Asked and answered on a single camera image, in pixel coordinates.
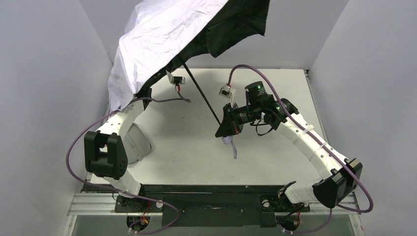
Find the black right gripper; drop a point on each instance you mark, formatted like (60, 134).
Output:
(231, 118)

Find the black and lilac folding umbrella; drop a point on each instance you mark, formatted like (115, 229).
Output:
(163, 34)

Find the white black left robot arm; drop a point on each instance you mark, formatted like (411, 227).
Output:
(116, 144)

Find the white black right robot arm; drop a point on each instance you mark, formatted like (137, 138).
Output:
(335, 182)

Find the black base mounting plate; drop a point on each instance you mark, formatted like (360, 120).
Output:
(247, 194)

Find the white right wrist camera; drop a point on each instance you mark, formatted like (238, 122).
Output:
(227, 91)

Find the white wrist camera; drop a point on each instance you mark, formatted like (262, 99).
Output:
(176, 81)
(227, 91)

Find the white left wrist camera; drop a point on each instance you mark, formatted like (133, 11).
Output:
(176, 81)

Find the aluminium front frame rail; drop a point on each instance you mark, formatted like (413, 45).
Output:
(104, 204)

